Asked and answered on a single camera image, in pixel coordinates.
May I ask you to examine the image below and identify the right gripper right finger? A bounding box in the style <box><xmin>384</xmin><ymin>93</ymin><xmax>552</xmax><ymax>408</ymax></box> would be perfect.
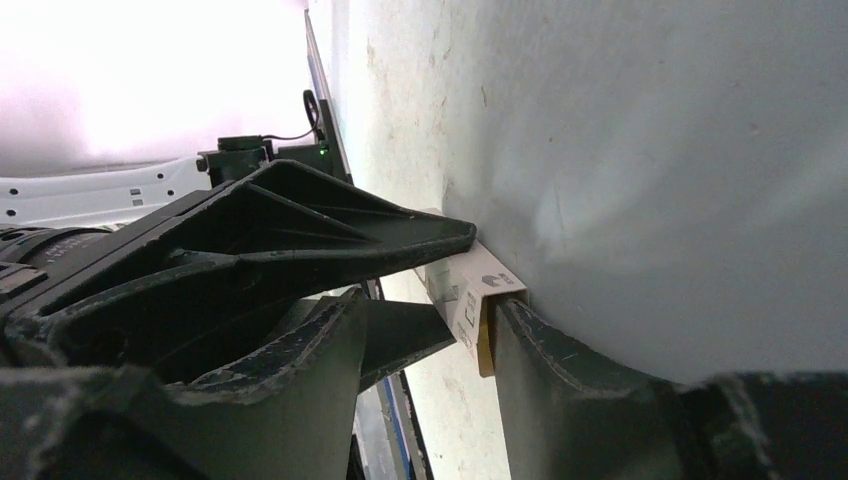
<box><xmin>494</xmin><ymin>299</ymin><xmax>847</xmax><ymax>479</ymax></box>

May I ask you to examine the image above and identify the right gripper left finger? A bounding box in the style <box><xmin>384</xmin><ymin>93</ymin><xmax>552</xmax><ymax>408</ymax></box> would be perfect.
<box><xmin>1</xmin><ymin>160</ymin><xmax>476</xmax><ymax>382</ymax></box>

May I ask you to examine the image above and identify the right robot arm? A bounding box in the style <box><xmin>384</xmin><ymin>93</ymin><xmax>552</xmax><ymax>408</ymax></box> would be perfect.
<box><xmin>1</xmin><ymin>91</ymin><xmax>847</xmax><ymax>479</ymax></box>

